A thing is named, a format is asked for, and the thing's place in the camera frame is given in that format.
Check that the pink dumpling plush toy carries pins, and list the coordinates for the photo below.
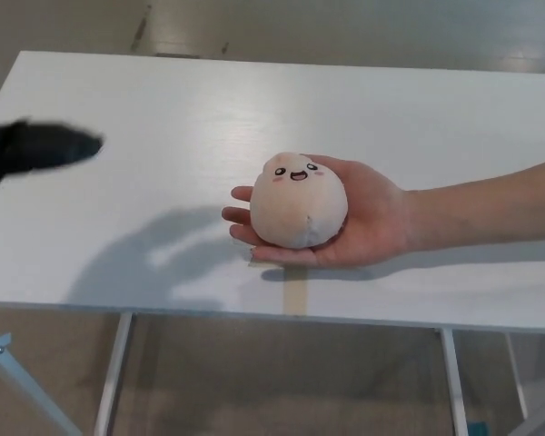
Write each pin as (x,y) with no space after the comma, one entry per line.
(295,204)

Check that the person's bare hand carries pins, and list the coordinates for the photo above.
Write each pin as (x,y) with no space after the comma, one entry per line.
(377,218)

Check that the person's bare forearm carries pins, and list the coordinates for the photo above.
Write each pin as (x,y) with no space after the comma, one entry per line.
(490,209)

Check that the thin white table leg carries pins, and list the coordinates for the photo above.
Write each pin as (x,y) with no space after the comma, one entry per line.
(518,377)

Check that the beige crosswise tape strip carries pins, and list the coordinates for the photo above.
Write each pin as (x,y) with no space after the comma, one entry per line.
(250,260)

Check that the light blue metal frame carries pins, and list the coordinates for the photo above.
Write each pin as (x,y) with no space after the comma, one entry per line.
(22,390)

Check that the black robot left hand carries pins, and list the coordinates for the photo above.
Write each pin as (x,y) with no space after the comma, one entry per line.
(41,145)

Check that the beige lengthwise tape strip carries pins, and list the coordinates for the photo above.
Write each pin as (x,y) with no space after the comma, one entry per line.
(296,295)

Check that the teal floor object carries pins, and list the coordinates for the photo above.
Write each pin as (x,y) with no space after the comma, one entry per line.
(478,429)

